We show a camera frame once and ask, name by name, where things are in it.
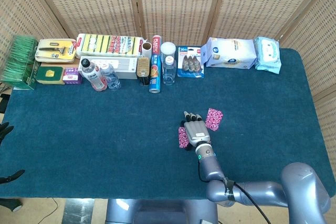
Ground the black device beside table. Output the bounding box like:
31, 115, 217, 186
0, 93, 11, 114

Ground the grey metal floor plate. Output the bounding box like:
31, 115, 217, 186
64, 198, 95, 224

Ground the black caster base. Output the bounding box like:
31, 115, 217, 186
0, 197, 23, 212

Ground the pink patterned packet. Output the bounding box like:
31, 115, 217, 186
205, 108, 224, 132

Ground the blue plastic wrap roll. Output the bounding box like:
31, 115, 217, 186
148, 34, 162, 94

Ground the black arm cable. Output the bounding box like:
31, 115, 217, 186
197, 161, 271, 224

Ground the pink drink bottle black cap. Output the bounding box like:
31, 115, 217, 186
80, 58, 108, 92

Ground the yellow green sponge multipack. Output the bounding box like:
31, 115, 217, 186
76, 33, 144, 57

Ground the blue hook blister pack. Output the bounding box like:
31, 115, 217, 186
177, 46, 205, 79

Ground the green yellow scouring sponge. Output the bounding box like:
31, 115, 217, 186
36, 66, 66, 86

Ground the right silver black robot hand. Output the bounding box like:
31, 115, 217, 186
179, 110, 212, 152

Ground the tall clear bottle white cap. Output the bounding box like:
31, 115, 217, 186
162, 55, 177, 87

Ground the black gold tin can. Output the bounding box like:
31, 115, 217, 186
137, 56, 151, 86

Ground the light blue wet wipes pack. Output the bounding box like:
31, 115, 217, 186
253, 36, 282, 74

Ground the yellow razor blister pack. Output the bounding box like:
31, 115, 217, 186
35, 38, 77, 63

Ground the woven bamboo folding screen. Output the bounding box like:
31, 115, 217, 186
0, 0, 336, 224

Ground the small clear water bottle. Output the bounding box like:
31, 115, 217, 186
100, 63, 122, 90

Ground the long white cardboard box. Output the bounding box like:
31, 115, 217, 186
78, 56, 139, 80

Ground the grey robot torso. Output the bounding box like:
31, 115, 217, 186
106, 198, 219, 224

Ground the clear round plastic jar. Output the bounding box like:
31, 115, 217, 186
160, 42, 177, 61

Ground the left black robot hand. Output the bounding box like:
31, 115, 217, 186
0, 122, 26, 185

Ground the green tea bag box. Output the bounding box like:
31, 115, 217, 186
0, 35, 39, 91

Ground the white tissue pack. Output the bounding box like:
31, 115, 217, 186
201, 37, 257, 70

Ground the flat brown cardboard box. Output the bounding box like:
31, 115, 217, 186
38, 58, 81, 70

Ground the pink patterned card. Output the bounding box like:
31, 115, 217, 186
177, 126, 190, 149

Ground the small purple box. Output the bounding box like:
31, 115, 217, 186
62, 67, 83, 85

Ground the teal felt table cover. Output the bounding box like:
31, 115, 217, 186
0, 48, 329, 200

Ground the white paper roll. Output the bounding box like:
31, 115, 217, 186
141, 41, 153, 59

